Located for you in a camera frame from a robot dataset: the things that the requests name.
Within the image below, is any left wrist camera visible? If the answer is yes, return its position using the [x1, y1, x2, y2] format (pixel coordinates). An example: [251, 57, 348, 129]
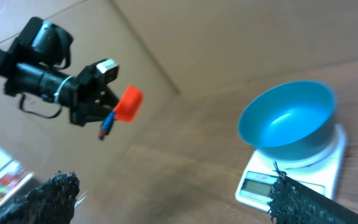
[96, 59, 119, 84]

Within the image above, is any teal plastic bowl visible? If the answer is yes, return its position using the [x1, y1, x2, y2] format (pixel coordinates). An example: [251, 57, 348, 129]
[237, 80, 336, 161]

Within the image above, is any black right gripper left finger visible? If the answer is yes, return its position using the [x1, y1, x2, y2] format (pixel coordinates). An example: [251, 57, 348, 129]
[0, 171, 80, 224]

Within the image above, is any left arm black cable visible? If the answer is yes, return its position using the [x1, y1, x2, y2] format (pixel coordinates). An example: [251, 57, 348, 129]
[18, 46, 71, 119]

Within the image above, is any white digital kitchen scale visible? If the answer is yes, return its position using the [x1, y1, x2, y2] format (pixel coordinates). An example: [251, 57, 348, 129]
[235, 123, 347, 212]

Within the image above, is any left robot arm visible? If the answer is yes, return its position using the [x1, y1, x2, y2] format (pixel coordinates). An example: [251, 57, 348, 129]
[0, 17, 119, 126]

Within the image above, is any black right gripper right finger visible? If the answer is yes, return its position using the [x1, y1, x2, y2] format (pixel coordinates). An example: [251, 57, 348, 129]
[268, 162, 358, 224]

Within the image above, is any orange scoop with blue handle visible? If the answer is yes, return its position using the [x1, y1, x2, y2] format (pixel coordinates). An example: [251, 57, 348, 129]
[98, 85, 144, 141]

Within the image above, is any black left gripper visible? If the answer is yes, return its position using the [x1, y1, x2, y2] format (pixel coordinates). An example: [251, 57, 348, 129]
[70, 63, 119, 126]

